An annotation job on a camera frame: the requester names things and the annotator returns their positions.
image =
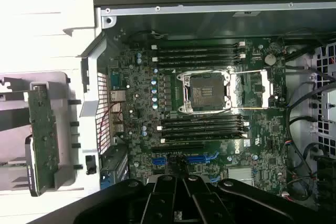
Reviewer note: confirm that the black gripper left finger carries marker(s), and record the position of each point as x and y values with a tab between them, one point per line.
157	203

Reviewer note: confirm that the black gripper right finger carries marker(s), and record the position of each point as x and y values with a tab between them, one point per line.
223	208

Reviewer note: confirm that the silver chipset heatsink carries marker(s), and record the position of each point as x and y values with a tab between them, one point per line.
240	175

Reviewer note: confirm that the short blue expansion slot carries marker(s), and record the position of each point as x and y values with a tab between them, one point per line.
159	161

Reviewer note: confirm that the long blue expansion slot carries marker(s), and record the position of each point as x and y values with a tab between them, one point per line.
199	158

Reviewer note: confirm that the long black expansion slot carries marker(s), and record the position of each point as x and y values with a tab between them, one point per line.
178	147

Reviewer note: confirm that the black RAM slot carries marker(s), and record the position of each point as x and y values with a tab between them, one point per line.
197	51
202	125
202	131
197	44
197	57
202	119
202	137
197	63

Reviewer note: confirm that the green motherboard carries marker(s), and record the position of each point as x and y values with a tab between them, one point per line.
267	134

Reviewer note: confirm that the CPU socket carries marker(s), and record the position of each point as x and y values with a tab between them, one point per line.
204	93

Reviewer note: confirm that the grey parts rack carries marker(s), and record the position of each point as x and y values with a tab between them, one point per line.
65	119

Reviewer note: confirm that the metal socket cover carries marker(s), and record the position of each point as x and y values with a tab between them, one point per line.
265	90

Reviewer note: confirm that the open black PC case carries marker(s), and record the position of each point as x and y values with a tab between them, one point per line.
89	82

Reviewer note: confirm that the metal disk bay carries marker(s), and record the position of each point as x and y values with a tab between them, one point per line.
328	108

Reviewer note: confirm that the round coin battery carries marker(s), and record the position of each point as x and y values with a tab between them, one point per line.
269	59

